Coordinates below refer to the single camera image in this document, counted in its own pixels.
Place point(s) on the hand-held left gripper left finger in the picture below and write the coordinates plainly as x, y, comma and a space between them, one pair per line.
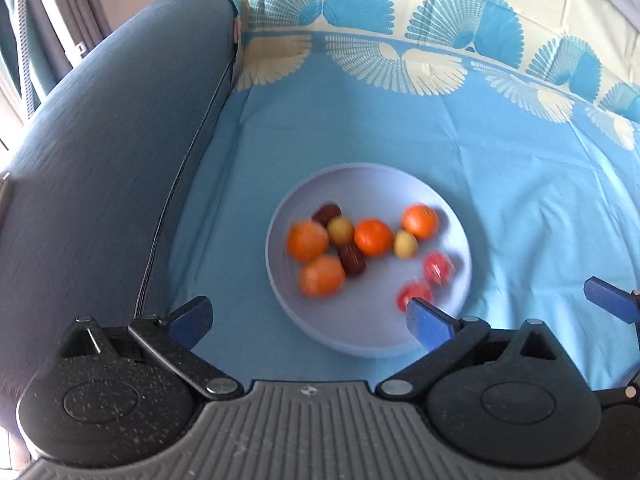
192, 317

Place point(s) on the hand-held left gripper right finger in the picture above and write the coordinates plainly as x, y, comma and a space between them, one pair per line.
430, 321

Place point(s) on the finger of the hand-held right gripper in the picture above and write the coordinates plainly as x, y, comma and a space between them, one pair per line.
611, 297

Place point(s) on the plastic-wrapped red tomato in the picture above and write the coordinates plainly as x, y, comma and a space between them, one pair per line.
414, 292
439, 267

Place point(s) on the lavender plate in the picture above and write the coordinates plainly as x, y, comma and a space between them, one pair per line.
370, 315

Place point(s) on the tan longan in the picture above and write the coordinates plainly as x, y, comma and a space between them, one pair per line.
406, 244
341, 229

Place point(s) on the dark red jujube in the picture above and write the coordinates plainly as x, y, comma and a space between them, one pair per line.
327, 213
352, 258

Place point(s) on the plastic-wrapped mandarin orange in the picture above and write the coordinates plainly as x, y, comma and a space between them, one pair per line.
322, 275

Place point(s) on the blue fan-print cloth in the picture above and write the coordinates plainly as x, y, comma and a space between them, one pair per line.
525, 185

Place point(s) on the checkered grey cloth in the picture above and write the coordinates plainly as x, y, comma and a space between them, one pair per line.
27, 35

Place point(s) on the grey curtain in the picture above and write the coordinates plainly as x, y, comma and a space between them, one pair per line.
75, 0

